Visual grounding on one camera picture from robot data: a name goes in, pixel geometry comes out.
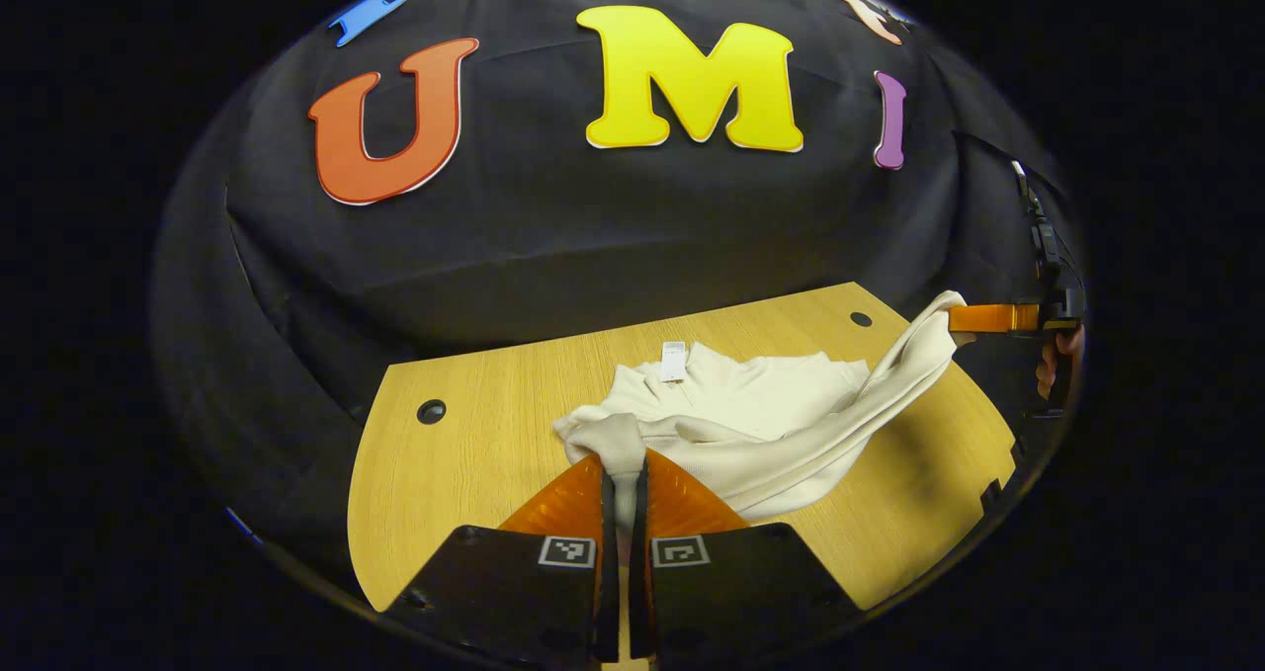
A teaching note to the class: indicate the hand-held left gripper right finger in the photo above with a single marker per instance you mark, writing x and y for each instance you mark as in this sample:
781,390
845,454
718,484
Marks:
639,602

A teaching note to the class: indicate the black backdrop cloth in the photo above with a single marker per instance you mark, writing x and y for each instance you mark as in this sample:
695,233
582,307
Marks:
593,236

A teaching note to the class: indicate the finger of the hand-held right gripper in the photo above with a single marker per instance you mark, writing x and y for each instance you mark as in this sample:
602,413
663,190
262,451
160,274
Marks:
993,317

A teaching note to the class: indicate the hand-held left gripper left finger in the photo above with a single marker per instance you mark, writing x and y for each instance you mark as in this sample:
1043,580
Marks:
607,602

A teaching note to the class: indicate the cream sweater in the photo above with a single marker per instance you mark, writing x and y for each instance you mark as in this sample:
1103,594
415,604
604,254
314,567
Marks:
751,424

